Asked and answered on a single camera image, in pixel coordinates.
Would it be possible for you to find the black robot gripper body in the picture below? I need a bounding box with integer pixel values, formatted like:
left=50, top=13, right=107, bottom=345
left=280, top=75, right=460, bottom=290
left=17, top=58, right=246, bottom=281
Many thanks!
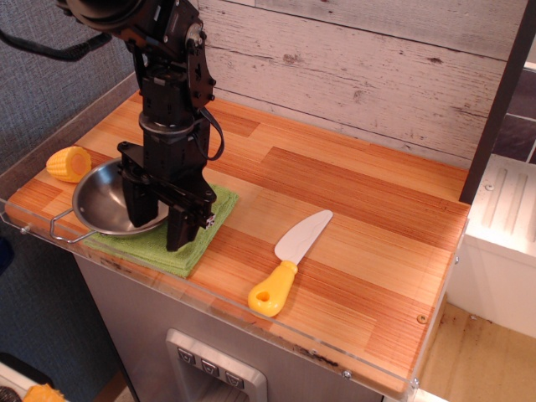
left=117, top=121, right=217, bottom=229

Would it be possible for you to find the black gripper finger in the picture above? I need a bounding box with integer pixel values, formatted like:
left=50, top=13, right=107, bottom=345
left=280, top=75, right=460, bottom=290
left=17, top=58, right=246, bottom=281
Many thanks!
left=121, top=169, right=168, bottom=229
left=166, top=205, right=208, bottom=251

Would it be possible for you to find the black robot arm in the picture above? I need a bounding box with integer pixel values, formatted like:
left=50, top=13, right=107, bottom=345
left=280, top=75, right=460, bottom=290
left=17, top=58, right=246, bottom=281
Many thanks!
left=57, top=1, right=223, bottom=251

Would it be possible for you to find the green folded cloth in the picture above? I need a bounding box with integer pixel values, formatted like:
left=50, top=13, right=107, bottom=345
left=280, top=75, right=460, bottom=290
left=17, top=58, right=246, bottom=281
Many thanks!
left=83, top=185, right=239, bottom=278

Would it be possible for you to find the clear acrylic front guard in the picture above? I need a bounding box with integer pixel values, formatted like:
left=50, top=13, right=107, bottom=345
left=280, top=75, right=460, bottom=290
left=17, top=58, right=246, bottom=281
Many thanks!
left=4, top=192, right=469, bottom=400

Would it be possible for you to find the yellow toy corn cob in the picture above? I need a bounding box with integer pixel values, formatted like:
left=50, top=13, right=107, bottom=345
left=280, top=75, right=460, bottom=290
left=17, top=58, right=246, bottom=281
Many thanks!
left=46, top=146, right=91, bottom=183

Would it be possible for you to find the silver dispenser panel with buttons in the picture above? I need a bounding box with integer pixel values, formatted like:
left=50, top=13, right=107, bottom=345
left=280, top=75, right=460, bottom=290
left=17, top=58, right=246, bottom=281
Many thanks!
left=166, top=328, right=268, bottom=401

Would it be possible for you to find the yellow object bottom left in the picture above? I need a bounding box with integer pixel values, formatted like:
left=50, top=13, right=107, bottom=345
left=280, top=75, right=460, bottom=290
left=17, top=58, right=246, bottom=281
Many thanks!
left=23, top=384, right=66, bottom=402

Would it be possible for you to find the yellow handled toy knife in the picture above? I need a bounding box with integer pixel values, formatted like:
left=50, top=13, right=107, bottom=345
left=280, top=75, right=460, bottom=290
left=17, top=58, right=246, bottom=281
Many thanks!
left=248, top=209, right=333, bottom=317

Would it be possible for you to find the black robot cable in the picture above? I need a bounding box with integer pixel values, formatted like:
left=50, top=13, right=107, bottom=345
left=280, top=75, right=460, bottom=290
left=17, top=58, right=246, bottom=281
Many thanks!
left=0, top=28, right=113, bottom=63

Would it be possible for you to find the dark wooden right post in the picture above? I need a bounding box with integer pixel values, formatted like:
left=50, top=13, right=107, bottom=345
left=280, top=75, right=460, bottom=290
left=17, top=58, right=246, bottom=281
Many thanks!
left=459, top=0, right=535, bottom=204

